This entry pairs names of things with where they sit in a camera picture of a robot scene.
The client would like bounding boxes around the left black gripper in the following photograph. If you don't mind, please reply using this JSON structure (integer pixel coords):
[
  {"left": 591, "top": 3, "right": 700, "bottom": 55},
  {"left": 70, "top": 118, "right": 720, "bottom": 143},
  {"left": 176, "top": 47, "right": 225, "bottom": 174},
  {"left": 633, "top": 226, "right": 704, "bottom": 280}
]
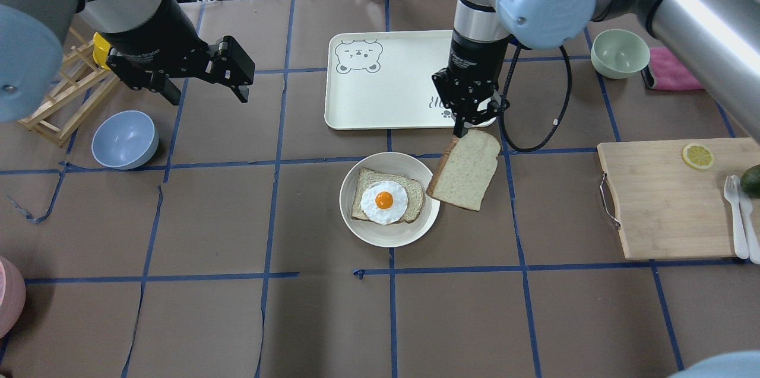
[{"left": 107, "top": 1, "right": 255, "bottom": 107}]

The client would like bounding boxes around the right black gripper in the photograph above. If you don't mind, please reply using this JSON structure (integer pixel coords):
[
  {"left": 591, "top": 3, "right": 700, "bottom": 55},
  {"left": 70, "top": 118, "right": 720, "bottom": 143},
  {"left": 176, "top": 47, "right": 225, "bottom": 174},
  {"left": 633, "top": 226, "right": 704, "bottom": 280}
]
[{"left": 432, "top": 31, "right": 510, "bottom": 138}]

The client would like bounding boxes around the bread slice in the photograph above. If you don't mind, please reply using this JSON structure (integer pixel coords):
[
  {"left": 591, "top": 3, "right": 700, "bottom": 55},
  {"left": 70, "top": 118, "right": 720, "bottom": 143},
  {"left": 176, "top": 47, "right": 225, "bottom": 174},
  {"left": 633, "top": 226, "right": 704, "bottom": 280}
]
[
  {"left": 351, "top": 168, "right": 425, "bottom": 225},
  {"left": 426, "top": 129, "right": 501, "bottom": 211}
]

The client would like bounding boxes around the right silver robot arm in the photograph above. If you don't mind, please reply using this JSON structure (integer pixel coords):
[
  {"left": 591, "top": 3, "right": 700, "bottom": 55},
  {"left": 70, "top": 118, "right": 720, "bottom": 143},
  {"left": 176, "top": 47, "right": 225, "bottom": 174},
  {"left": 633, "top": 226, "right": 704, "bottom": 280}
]
[{"left": 432, "top": 0, "right": 759, "bottom": 138}]

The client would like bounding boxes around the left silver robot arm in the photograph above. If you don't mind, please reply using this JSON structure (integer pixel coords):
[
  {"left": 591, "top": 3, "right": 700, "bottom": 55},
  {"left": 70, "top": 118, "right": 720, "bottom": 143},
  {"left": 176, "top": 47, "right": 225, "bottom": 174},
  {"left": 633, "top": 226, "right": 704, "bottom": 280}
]
[{"left": 1, "top": 0, "right": 255, "bottom": 122}]

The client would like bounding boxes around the bread slice under egg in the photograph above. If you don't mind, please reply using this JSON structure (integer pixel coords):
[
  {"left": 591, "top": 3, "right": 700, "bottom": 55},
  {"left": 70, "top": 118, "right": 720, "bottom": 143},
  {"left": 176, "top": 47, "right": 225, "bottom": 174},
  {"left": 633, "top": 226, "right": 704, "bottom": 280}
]
[{"left": 351, "top": 168, "right": 425, "bottom": 225}]

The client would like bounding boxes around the white round plate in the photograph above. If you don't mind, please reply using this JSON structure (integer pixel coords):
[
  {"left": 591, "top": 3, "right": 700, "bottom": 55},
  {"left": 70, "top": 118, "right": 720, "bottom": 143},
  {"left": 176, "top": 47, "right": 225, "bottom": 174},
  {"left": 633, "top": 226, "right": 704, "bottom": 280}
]
[{"left": 339, "top": 153, "right": 440, "bottom": 247}]

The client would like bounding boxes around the blue bowl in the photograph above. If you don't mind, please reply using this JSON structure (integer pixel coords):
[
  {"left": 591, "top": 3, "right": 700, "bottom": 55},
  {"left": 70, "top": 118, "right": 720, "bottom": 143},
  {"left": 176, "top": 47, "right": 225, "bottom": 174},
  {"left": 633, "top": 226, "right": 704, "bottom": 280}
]
[{"left": 91, "top": 110, "right": 159, "bottom": 170}]

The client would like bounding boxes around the cream bear tray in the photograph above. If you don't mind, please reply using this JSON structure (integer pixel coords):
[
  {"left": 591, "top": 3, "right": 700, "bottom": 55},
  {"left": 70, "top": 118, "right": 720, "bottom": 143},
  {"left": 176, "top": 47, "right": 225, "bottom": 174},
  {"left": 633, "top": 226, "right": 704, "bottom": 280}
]
[{"left": 324, "top": 29, "right": 498, "bottom": 131}]

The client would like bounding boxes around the fried egg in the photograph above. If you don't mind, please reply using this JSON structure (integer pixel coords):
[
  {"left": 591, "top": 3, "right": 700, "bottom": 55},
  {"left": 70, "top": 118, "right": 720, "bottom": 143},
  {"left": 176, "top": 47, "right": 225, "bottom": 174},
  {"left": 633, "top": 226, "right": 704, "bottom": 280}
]
[{"left": 359, "top": 180, "right": 409, "bottom": 225}]

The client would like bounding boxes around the wooden rack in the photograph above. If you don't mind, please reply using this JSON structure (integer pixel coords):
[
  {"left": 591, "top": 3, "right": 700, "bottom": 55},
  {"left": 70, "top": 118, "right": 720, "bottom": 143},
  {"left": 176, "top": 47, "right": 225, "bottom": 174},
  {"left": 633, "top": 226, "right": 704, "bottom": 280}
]
[{"left": 17, "top": 27, "right": 120, "bottom": 147}]

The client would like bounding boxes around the green bowl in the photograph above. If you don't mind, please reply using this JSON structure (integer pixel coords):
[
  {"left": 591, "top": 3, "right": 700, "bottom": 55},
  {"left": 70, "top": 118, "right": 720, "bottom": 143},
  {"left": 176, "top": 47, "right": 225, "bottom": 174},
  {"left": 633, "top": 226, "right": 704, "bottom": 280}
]
[{"left": 591, "top": 29, "right": 651, "bottom": 80}]

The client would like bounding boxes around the pink cloth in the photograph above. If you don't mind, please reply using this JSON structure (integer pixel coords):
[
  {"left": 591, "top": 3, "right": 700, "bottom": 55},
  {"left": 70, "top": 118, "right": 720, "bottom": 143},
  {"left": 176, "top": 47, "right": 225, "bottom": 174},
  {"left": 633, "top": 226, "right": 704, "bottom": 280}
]
[{"left": 641, "top": 46, "right": 704, "bottom": 91}]

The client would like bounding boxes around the wooden cutting board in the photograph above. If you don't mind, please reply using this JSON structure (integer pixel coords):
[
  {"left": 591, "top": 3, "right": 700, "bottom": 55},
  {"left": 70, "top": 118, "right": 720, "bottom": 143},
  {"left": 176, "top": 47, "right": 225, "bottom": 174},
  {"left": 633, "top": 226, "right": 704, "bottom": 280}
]
[{"left": 597, "top": 138, "right": 759, "bottom": 260}]

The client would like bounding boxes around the lemon slice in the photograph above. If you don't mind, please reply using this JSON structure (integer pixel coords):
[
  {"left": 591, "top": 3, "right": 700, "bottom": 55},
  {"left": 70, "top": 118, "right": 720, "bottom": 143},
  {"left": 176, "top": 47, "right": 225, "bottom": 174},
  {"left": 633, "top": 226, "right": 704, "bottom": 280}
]
[{"left": 681, "top": 143, "right": 715, "bottom": 170}]

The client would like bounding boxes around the white plastic fork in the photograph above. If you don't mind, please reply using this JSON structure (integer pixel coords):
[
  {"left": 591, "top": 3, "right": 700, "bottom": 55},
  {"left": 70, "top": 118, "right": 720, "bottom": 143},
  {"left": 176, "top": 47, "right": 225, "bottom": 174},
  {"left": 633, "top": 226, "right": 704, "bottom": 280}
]
[{"left": 724, "top": 175, "right": 749, "bottom": 259}]

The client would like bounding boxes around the pink bowl with ice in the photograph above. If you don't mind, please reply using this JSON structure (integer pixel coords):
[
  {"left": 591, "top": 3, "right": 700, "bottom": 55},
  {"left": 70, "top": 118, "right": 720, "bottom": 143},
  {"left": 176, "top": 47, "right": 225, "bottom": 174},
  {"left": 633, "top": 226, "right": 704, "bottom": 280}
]
[{"left": 1, "top": 256, "right": 26, "bottom": 338}]

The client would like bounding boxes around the green avocado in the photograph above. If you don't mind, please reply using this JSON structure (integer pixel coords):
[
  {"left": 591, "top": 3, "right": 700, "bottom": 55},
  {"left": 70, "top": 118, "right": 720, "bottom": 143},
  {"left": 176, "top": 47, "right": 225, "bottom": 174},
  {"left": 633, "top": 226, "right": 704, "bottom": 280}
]
[{"left": 739, "top": 164, "right": 760, "bottom": 199}]

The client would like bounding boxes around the white plastic spoon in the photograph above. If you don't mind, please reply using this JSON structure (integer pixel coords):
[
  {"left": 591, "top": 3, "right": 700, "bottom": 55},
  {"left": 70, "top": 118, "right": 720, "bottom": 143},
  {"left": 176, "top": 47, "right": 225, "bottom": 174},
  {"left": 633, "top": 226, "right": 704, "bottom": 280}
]
[{"left": 731, "top": 175, "right": 759, "bottom": 265}]

